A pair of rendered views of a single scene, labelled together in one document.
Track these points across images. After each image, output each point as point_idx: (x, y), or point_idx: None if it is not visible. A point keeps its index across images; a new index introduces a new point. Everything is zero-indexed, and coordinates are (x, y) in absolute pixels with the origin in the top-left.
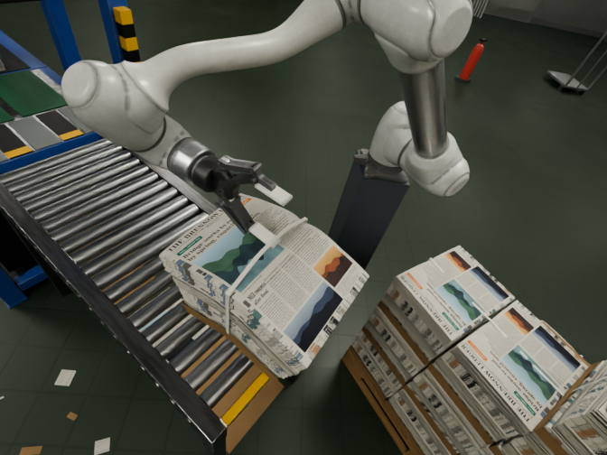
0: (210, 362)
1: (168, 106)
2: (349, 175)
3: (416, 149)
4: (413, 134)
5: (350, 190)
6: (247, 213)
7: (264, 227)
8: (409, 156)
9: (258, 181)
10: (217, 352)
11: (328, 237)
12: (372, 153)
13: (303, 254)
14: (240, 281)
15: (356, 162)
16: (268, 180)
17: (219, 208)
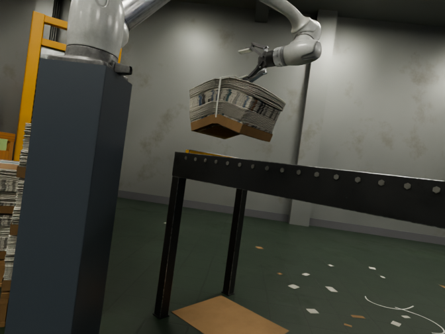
0: None
1: (291, 30)
2: (102, 114)
3: (133, 28)
4: (148, 16)
5: (116, 119)
6: (251, 71)
7: (243, 75)
8: (128, 37)
9: (251, 49)
10: None
11: (209, 80)
12: (118, 55)
13: None
14: None
15: (113, 82)
16: (247, 47)
17: (267, 90)
